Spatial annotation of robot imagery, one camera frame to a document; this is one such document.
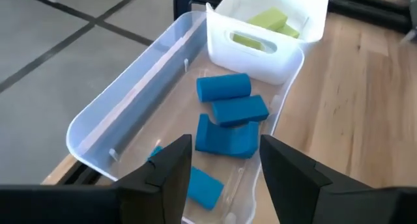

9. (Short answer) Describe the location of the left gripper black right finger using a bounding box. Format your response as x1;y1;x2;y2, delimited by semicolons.
259;134;417;224

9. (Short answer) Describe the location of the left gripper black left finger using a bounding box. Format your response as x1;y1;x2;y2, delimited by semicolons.
0;133;194;224

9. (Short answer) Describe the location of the blue rectangular block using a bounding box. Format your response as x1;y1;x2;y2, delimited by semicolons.
211;94;270;128
146;145;225;211

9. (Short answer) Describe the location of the blue arch block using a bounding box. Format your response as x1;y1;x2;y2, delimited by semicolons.
194;113;260;160

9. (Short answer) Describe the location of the blue cylinder block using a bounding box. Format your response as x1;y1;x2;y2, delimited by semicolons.
195;73;252;104

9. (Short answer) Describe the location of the green rectangular block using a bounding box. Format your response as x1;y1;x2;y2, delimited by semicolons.
246;7;289;32
276;21;301;39

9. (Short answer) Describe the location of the green cube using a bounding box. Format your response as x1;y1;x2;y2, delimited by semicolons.
232;33;265;51

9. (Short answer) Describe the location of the clear plastic bin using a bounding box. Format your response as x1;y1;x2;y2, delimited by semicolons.
65;2;306;224

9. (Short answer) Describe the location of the white plastic bin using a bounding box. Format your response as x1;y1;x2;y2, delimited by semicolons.
205;0;332;86

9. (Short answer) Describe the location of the black clamp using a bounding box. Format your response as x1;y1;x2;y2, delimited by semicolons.
172;0;226;20

